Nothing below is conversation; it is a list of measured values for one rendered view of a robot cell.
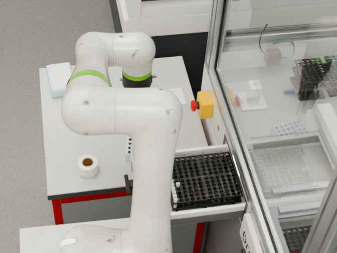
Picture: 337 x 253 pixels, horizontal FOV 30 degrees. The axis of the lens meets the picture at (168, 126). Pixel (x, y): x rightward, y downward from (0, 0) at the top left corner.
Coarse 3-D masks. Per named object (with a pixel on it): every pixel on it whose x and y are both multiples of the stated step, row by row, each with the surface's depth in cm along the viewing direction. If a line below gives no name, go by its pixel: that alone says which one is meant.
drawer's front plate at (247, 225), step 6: (246, 216) 187; (246, 222) 187; (252, 222) 186; (240, 228) 194; (246, 228) 187; (252, 228) 184; (240, 234) 195; (246, 234) 188; (252, 234) 183; (246, 240) 189; (252, 240) 182; (258, 240) 182; (252, 246) 183; (258, 246) 180; (246, 252) 190; (252, 252) 184; (258, 252) 179
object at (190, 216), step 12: (180, 156) 209; (204, 156) 211; (216, 156) 212; (228, 204) 201; (240, 204) 194; (180, 216) 191; (192, 216) 193; (204, 216) 193; (216, 216) 195; (228, 216) 196; (240, 216) 197
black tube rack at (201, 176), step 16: (192, 160) 204; (208, 160) 204; (224, 160) 205; (176, 176) 200; (192, 176) 203; (208, 176) 200; (224, 176) 200; (192, 192) 199; (208, 192) 196; (224, 192) 196; (240, 192) 196; (176, 208) 195
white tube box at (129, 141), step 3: (126, 138) 222; (129, 138) 223; (126, 141) 221; (129, 141) 222; (126, 144) 220; (129, 144) 222; (126, 147) 220; (129, 147) 221; (126, 150) 219; (129, 150) 219; (126, 153) 218; (129, 153) 220; (126, 156) 218; (129, 156) 218; (126, 159) 219; (129, 159) 219
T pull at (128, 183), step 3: (126, 174) 198; (126, 177) 197; (126, 180) 196; (129, 180) 196; (132, 180) 196; (126, 183) 195; (129, 183) 195; (132, 183) 195; (126, 186) 194; (129, 186) 194; (132, 186) 195; (126, 189) 194; (129, 189) 194; (129, 192) 193
